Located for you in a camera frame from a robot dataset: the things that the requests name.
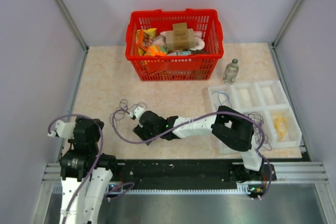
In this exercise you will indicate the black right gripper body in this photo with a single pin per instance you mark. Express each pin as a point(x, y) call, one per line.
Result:
point(145, 134)

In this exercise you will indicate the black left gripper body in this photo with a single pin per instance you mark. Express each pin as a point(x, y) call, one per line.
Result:
point(71, 136)

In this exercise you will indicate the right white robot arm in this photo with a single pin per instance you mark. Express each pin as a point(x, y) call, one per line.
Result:
point(232, 128)

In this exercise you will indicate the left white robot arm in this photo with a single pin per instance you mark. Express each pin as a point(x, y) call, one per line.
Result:
point(85, 170)

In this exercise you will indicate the orange sponge pack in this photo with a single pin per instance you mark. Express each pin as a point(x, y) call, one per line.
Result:
point(155, 50)

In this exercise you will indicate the red plastic shopping basket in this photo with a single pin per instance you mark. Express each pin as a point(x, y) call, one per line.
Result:
point(177, 64)

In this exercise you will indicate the orange snack packet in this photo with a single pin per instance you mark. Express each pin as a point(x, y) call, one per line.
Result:
point(144, 38)

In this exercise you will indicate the brown cardboard box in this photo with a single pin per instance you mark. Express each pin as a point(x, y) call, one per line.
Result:
point(180, 37)

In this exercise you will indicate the pink white plush item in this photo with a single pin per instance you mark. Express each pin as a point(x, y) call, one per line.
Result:
point(199, 42)

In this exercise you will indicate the clear plastic bottle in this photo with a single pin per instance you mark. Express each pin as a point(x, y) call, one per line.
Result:
point(231, 71)

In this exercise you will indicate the white compartment tray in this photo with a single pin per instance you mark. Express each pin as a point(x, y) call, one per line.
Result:
point(265, 103)

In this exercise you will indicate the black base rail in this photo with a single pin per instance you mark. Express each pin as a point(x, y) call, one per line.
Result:
point(189, 173)

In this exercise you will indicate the white slotted cable duct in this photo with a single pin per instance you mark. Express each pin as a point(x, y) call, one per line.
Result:
point(242, 189)

